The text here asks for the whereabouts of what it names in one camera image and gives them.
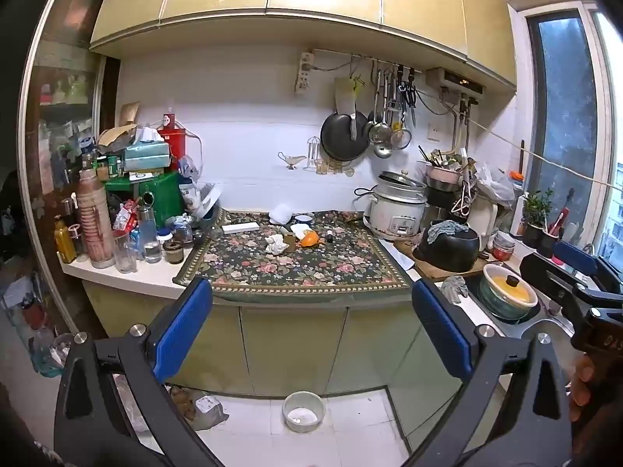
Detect clear glass tumbler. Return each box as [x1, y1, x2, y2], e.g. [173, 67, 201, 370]
[113, 230, 138, 274]

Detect red snack packet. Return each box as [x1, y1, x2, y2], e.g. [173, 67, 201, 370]
[113, 199, 142, 232]

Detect red jar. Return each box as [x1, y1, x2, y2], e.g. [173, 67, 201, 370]
[491, 232, 516, 261]

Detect wooden cutting board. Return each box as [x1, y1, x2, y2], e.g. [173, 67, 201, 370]
[393, 238, 504, 283]

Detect white bowl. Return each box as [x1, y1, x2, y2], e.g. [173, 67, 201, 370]
[282, 392, 326, 433]

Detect white electric kettle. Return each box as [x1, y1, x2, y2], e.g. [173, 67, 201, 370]
[467, 192, 500, 249]

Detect black scissors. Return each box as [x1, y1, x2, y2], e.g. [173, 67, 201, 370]
[396, 65, 419, 125]

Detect metal strainer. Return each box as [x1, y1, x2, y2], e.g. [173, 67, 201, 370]
[389, 102, 414, 151]

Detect beige lower cabinets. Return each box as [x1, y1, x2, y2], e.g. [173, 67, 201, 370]
[83, 282, 487, 439]

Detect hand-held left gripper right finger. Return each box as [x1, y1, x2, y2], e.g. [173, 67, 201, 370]
[404, 279, 572, 467]

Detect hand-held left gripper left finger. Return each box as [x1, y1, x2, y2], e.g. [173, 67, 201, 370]
[53, 276, 225, 467]

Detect potted plant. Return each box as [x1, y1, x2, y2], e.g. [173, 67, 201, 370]
[522, 189, 554, 249]

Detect brown paper bag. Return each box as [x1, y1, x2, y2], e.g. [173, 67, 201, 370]
[97, 124, 139, 154]

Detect grey water heater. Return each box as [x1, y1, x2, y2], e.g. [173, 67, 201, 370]
[426, 67, 487, 103]

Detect green box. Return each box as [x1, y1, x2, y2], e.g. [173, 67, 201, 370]
[104, 171, 186, 227]

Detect yellow bottle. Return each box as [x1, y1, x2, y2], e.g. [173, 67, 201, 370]
[53, 216, 77, 264]

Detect floral table cloth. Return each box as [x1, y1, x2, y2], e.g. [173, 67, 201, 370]
[172, 208, 414, 302]

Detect metal ladle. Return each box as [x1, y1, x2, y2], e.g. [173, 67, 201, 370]
[374, 70, 394, 159]

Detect black cup with toothbrush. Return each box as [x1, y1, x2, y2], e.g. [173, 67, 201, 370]
[538, 207, 570, 258]

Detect grey rag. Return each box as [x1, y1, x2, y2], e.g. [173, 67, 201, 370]
[440, 275, 470, 305]

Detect green pot with yellow lid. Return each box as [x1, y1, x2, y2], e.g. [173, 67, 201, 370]
[477, 263, 541, 321]

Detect red bag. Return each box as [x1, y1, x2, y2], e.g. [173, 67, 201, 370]
[157, 114, 188, 159]

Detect window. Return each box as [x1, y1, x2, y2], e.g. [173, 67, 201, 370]
[526, 2, 623, 273]

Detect white round lid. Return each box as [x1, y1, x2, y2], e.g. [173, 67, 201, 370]
[192, 182, 224, 219]

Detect stack of pink cups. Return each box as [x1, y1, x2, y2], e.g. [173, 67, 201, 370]
[78, 169, 116, 269]

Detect steel cleaver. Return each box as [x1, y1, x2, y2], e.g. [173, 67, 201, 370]
[334, 77, 361, 142]

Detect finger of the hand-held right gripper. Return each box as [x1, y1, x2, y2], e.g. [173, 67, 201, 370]
[552, 240, 623, 297]
[519, 252, 623, 319]

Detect black wok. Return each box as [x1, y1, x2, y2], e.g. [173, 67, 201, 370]
[320, 111, 370, 162]

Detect white plastic bag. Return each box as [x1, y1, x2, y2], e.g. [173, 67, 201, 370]
[474, 163, 516, 210]

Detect clear water bottle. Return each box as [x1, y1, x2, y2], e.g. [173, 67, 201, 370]
[137, 204, 163, 264]

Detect beige rope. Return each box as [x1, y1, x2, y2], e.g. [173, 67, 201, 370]
[414, 88, 623, 188]

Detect clear bottle with blue label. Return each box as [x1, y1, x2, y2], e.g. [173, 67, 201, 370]
[172, 216, 195, 244]

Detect person's right hand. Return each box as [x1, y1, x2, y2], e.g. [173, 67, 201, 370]
[568, 354, 597, 423]

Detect teal tissue box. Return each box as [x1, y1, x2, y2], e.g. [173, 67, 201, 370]
[123, 141, 172, 172]

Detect steel sink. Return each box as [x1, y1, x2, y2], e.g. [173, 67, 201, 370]
[462, 272, 585, 341]

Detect grey cloth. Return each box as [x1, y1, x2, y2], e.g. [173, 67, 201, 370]
[427, 220, 470, 244]

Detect white power strip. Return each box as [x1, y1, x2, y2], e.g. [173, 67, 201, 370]
[294, 51, 315, 92]

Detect pink pot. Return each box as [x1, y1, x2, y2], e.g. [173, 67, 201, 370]
[424, 160, 463, 193]

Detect dark glass door cabinet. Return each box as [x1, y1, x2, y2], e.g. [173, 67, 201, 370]
[19, 0, 122, 351]

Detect white rice cooker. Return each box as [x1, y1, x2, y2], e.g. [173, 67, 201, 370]
[363, 170, 429, 241]

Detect black pot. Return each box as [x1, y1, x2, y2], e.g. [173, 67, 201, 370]
[413, 224, 482, 273]

